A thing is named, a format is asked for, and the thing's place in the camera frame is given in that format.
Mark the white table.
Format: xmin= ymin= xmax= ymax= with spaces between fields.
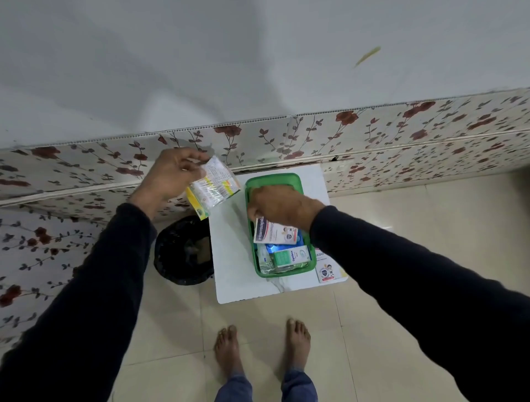
xmin=208 ymin=165 xmax=348 ymax=305

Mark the person's left hand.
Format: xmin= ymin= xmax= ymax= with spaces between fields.
xmin=127 ymin=147 xmax=212 ymax=220

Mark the teal white small carton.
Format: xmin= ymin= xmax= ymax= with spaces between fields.
xmin=273 ymin=245 xmax=311 ymax=268

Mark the person's right forearm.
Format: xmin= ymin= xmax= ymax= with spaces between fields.
xmin=309 ymin=205 xmax=530 ymax=402

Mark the green plastic basket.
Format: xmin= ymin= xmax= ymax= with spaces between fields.
xmin=244 ymin=173 xmax=317 ymax=278

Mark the black trash bin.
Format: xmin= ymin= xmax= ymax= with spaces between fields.
xmin=153 ymin=215 xmax=215 ymax=285

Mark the yellow cotton swab packet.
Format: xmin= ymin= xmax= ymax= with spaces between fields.
xmin=186 ymin=155 xmax=242 ymax=220

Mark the large silver blister pack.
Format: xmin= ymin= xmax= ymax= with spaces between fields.
xmin=256 ymin=244 xmax=312 ymax=276

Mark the person's trouser leg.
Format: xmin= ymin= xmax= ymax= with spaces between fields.
xmin=214 ymin=374 xmax=253 ymax=402
xmin=281 ymin=368 xmax=319 ymax=402

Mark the person's right hand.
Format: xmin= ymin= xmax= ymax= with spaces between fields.
xmin=247 ymin=185 xmax=327 ymax=234

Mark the person's left trouser leg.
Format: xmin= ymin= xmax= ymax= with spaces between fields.
xmin=214 ymin=374 xmax=253 ymax=402

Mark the white plaster box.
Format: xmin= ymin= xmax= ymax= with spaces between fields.
xmin=253 ymin=216 xmax=300 ymax=245
xmin=314 ymin=247 xmax=348 ymax=283

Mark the person's left foot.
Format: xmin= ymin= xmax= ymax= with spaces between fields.
xmin=214 ymin=325 xmax=244 ymax=378

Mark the blue pill blister pack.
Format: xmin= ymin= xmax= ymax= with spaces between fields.
xmin=264 ymin=236 xmax=305 ymax=253

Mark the person's foot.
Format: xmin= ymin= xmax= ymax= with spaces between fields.
xmin=214 ymin=325 xmax=244 ymax=378
xmin=285 ymin=318 xmax=311 ymax=372

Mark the person's right foot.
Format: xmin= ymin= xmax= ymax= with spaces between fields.
xmin=285 ymin=318 xmax=311 ymax=372

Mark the person's left forearm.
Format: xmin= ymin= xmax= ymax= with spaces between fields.
xmin=0 ymin=202 xmax=158 ymax=402

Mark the person's right trouser leg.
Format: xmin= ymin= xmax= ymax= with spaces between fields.
xmin=281 ymin=368 xmax=319 ymax=402

